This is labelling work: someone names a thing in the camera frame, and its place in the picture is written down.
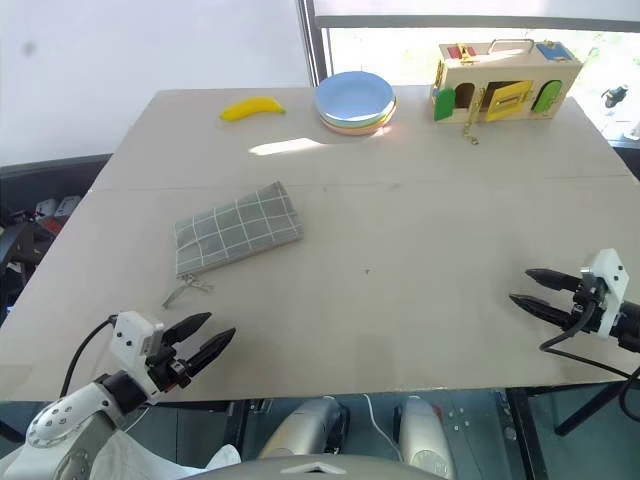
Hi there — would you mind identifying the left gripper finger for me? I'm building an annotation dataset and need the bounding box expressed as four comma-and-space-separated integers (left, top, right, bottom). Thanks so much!
188, 327, 237, 380
166, 312, 213, 347

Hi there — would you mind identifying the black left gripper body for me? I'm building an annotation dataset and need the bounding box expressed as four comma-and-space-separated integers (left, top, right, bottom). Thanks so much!
144, 342, 194, 394

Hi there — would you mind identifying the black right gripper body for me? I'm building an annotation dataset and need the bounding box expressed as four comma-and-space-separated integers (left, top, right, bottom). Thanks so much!
569, 273, 609, 334

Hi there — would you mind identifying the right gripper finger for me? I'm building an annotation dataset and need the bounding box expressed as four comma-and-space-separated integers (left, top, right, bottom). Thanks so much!
508, 293, 577, 329
524, 268, 582, 293

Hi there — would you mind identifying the white cloth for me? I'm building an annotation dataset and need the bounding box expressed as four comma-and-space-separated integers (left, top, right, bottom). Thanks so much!
92, 428, 244, 480

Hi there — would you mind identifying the grey checked cloth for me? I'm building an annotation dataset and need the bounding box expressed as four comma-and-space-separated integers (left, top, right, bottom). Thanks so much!
173, 180, 305, 277

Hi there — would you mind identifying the silver rounded robot leg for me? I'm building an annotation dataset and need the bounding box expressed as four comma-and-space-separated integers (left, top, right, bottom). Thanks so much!
397, 395, 457, 479
257, 398, 351, 459

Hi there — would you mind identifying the silver robot torso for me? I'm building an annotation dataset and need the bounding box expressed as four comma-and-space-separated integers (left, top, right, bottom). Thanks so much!
184, 453, 432, 480

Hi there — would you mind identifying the small black outdoor object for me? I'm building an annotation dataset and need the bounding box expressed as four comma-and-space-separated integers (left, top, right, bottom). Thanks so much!
601, 83, 630, 109

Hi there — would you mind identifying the wooden lock box toy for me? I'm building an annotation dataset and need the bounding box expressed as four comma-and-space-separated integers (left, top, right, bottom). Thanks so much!
430, 38, 584, 123

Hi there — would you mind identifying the yellow toy banana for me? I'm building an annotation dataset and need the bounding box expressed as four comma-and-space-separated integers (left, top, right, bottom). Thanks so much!
219, 96, 288, 122

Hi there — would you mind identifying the yellow plate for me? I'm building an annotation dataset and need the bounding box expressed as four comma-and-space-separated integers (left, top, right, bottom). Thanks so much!
319, 102, 399, 130

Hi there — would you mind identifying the green plate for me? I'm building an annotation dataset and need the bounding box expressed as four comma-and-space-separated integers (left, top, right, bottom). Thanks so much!
316, 98, 398, 126

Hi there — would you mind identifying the pink plate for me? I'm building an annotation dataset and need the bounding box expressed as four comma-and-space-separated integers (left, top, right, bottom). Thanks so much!
322, 105, 399, 137

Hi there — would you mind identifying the blue plate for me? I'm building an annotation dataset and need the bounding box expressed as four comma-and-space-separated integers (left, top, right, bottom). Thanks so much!
314, 71, 396, 122

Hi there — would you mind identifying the grey zipper pull strap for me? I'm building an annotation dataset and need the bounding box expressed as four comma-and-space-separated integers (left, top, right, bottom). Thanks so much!
161, 273, 214, 309

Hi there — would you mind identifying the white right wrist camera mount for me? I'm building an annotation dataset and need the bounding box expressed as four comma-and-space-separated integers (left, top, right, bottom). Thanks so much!
581, 248, 629, 340

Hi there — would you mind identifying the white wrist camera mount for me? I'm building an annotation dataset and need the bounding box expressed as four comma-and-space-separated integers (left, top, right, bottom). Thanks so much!
108, 310, 166, 405
581, 248, 629, 340

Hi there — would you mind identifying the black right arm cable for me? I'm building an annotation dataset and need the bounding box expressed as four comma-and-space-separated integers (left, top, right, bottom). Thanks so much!
539, 279, 640, 422

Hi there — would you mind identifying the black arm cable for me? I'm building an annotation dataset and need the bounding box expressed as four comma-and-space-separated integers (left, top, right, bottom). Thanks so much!
58, 313, 121, 401
539, 279, 640, 422

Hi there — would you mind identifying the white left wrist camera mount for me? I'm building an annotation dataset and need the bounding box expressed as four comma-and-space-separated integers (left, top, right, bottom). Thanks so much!
108, 310, 166, 405

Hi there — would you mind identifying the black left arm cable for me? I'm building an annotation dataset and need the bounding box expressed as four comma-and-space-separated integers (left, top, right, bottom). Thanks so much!
58, 313, 121, 401

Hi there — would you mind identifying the black table frame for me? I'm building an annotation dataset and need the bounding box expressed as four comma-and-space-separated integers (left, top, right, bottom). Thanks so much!
503, 383, 597, 480

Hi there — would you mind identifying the gold chain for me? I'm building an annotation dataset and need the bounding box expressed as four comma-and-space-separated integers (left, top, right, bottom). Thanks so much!
460, 88, 484, 148

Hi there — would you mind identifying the thin white cable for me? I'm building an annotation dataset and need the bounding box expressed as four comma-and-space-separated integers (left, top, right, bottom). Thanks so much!
361, 393, 404, 462

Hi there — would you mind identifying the dark window frame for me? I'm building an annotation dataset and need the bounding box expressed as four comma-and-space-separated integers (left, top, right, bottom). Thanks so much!
296, 0, 640, 91

